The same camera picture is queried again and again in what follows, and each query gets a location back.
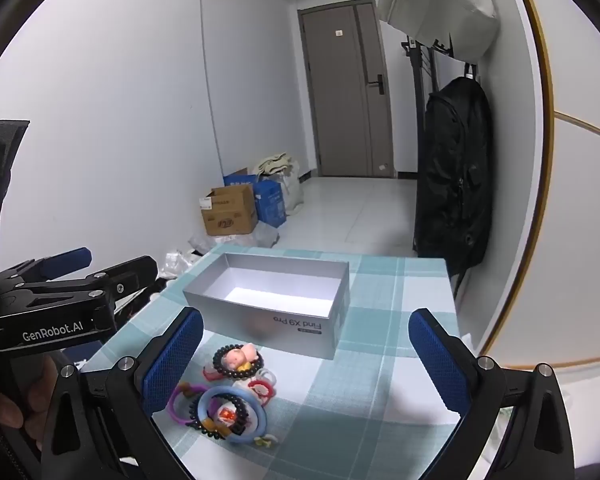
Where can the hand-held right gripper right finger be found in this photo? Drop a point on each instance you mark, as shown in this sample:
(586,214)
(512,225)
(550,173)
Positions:
(437,365)

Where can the round white pin badge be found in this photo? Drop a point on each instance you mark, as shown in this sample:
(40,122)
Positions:
(241,384)

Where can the pink pig figurine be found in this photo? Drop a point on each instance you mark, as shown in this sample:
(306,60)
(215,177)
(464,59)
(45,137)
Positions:
(237,356)

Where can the person's left hand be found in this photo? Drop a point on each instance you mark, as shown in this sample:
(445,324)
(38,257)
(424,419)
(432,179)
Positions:
(2,405)

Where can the clear plastic bags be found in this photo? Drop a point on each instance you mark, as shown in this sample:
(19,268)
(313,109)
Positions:
(180,260)

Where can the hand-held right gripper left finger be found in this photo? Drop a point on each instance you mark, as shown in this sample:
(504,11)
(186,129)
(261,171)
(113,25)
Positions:
(172,360)

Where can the black backpack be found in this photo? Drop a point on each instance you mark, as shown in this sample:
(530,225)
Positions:
(452,175)

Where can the blue cardboard box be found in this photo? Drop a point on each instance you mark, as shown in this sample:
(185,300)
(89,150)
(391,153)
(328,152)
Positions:
(270,202)

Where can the black metal coat rack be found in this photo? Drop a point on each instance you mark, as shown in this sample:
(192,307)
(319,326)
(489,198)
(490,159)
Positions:
(420,75)

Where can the silver cardboard box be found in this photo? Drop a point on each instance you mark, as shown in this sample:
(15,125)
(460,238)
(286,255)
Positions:
(260,322)

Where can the white sack with cloth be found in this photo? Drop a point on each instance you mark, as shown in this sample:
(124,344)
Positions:
(282,170)

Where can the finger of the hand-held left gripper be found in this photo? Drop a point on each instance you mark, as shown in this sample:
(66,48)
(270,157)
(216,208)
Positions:
(70,259)
(130,270)

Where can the teal checkered tablecloth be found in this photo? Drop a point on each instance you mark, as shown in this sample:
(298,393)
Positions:
(360,400)

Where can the red white flower clip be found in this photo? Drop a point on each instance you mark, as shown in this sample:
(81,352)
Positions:
(259,388)

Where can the white gold-trimmed panel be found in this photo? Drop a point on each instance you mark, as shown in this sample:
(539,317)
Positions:
(570,210)

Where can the yellow flower charm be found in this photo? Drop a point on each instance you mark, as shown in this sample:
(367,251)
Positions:
(262,441)

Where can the light blue bangle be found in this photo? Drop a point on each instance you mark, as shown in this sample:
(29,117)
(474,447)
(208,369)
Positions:
(255,430)

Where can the grey brown door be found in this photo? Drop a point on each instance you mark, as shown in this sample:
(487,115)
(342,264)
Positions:
(340,110)

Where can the clear plastic clip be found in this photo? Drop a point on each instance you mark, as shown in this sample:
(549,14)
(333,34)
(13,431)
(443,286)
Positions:
(264,374)

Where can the brown cardboard box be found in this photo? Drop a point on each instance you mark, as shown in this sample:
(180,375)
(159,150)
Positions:
(230,212)

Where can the white hanging bag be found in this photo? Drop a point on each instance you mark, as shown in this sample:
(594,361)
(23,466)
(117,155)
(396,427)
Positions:
(430,5)

